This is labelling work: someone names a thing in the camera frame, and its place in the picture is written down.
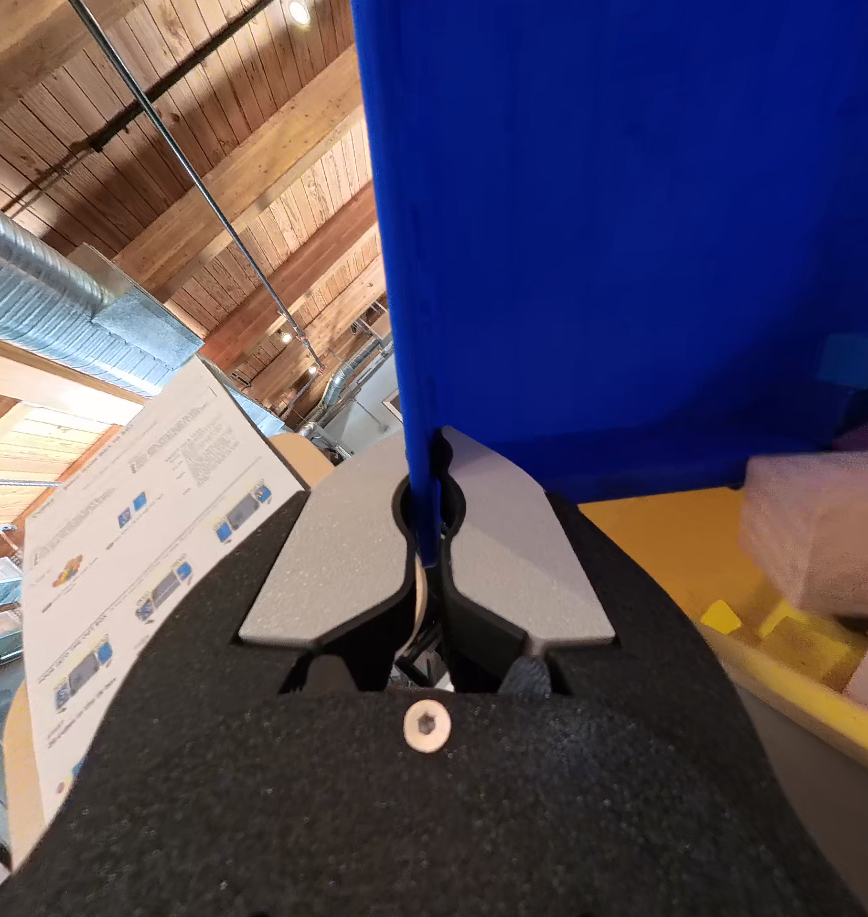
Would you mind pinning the silver ventilation duct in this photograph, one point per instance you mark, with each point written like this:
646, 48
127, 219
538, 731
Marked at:
39, 301

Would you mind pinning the printed instruction sheet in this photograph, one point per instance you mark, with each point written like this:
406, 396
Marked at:
154, 530

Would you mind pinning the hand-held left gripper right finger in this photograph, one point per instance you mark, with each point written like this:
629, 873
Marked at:
527, 566

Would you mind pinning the yellow plastic bin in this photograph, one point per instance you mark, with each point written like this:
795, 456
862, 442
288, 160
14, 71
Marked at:
663, 544

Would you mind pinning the blue plastic bin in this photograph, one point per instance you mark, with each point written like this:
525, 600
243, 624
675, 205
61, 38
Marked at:
620, 251

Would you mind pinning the pile of wooden coloured cubes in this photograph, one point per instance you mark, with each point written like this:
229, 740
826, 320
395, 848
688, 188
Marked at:
813, 544

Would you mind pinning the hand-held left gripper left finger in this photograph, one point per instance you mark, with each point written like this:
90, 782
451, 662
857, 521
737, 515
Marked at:
333, 559

